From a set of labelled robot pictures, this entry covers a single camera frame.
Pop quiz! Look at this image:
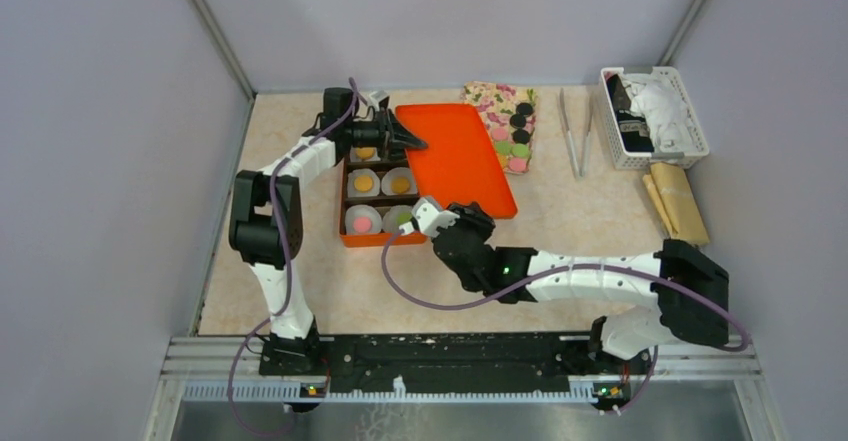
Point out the purple cable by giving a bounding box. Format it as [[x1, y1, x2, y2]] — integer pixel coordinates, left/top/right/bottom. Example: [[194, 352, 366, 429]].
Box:
[[380, 229, 751, 415], [226, 78, 362, 437]]

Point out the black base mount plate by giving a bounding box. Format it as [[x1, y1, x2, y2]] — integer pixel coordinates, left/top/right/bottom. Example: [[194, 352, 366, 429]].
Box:
[[259, 332, 652, 409]]

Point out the white plastic basket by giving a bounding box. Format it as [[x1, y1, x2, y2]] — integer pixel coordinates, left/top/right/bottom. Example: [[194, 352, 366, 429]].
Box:
[[595, 67, 709, 169]]

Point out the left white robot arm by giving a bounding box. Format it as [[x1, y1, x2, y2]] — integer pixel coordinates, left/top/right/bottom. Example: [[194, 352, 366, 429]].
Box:
[[228, 87, 427, 375]]

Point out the white paper cup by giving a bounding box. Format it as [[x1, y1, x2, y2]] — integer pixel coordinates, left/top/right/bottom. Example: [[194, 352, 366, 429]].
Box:
[[381, 167, 418, 196], [382, 205, 412, 234], [344, 204, 382, 235], [350, 147, 380, 162], [346, 168, 381, 198]]

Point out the aluminium frame rail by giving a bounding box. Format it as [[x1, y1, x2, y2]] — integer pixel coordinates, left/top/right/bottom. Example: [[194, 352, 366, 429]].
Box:
[[145, 336, 785, 440]]

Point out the orange compartment box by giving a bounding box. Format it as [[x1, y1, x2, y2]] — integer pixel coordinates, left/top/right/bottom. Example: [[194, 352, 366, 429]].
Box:
[[338, 153, 419, 248]]

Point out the pink cookie bottom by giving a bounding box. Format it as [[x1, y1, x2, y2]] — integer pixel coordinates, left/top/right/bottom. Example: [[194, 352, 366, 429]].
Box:
[[508, 157, 528, 173]]

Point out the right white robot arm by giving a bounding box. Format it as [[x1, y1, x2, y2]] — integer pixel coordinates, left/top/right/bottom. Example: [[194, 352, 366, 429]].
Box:
[[400, 197, 730, 373]]

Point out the pink cookie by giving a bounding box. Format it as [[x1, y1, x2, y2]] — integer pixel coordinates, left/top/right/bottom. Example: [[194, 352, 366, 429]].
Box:
[[490, 126, 510, 142], [508, 157, 528, 173], [351, 216, 373, 234]]

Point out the orange box lid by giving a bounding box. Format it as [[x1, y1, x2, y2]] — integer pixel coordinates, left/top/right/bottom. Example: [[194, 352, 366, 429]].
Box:
[[395, 103, 518, 219]]

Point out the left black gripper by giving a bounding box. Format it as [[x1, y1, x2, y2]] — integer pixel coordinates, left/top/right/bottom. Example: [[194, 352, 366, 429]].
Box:
[[345, 108, 428, 162]]

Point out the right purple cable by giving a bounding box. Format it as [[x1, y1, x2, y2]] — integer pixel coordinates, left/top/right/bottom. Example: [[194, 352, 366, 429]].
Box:
[[380, 229, 751, 415]]

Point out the green cookie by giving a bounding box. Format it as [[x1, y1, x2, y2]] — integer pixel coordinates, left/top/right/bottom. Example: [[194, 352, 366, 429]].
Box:
[[397, 212, 412, 225], [511, 143, 531, 159], [494, 140, 513, 157]]

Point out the white cloth in basket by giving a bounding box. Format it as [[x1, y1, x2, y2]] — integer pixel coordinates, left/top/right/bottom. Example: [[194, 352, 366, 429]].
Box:
[[621, 73, 696, 152]]

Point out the black cookie middle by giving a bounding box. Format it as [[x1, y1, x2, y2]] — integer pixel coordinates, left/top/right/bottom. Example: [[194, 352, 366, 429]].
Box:
[[509, 113, 527, 130]]

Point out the black cookie lower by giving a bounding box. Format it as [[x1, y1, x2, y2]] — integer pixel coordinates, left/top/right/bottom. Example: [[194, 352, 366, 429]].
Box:
[[512, 129, 532, 145]]

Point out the floral tray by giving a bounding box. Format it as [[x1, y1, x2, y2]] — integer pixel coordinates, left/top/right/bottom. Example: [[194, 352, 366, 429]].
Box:
[[460, 81, 539, 175]]

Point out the black item in basket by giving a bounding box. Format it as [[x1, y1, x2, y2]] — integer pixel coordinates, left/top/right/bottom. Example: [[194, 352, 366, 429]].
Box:
[[606, 74, 655, 153]]

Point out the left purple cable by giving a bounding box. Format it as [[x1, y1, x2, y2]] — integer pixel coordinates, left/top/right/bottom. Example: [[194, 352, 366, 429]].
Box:
[[226, 78, 362, 437]]

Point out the black cookie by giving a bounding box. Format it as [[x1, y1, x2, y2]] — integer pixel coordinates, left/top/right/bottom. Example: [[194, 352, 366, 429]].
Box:
[[509, 113, 527, 130], [514, 102, 535, 122], [512, 129, 532, 145]]

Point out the black cookie upper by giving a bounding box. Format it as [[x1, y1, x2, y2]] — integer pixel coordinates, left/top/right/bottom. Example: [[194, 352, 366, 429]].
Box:
[[514, 102, 535, 122]]

